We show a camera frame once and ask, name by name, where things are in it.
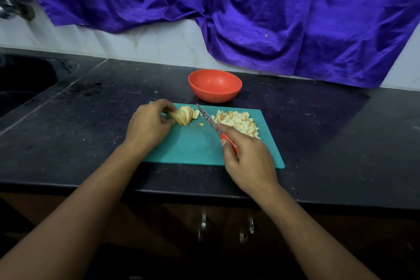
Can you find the dark kitchen sink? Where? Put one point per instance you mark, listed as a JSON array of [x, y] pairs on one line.
[[26, 83]]

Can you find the metal faucet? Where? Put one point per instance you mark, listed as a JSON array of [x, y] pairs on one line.
[[16, 7]]

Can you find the purple cloth curtain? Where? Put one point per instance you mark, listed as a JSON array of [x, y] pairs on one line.
[[295, 14]]

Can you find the person's right forearm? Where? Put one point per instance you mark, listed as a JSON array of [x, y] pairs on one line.
[[315, 243]]

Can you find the teal plastic cutting board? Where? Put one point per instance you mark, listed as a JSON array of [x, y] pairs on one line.
[[190, 148]]

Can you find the orange bowl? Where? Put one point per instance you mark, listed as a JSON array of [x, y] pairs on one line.
[[215, 85]]

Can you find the person's right hand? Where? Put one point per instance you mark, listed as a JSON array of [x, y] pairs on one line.
[[253, 165]]

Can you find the person's left hand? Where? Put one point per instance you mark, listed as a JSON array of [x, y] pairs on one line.
[[148, 129]]

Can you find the person's left forearm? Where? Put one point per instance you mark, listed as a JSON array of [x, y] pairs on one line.
[[65, 230]]

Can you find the pile of diced apple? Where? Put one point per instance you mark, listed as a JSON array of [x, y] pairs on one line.
[[237, 122]]

